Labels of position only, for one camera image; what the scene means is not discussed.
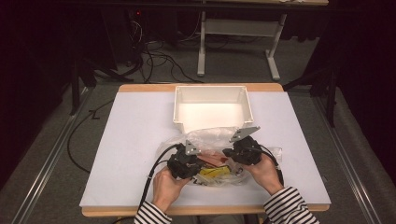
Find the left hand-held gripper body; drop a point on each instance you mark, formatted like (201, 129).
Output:
(182, 165)

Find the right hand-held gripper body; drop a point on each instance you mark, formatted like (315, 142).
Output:
(247, 152)

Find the yellow round packet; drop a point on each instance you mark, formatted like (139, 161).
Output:
(214, 172)

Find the red-brown box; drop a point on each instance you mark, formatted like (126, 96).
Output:
(214, 160)

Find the clear plastic bag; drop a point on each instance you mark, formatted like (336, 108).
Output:
(211, 138)

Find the white plastic bin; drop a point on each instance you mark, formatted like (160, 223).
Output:
(211, 115)

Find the person's left hand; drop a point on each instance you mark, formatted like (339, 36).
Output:
(166, 189)

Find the person's right hand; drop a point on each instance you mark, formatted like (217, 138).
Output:
(266, 175)

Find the white table mat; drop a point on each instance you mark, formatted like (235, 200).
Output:
(130, 140)

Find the black stand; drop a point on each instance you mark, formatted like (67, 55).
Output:
(74, 87)
(330, 96)

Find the white-framed desk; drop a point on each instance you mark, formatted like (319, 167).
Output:
(239, 27)

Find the dark box with red light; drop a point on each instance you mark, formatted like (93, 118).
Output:
(121, 37)

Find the metal floor rail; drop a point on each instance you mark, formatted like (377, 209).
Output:
(46, 165)
(345, 158)

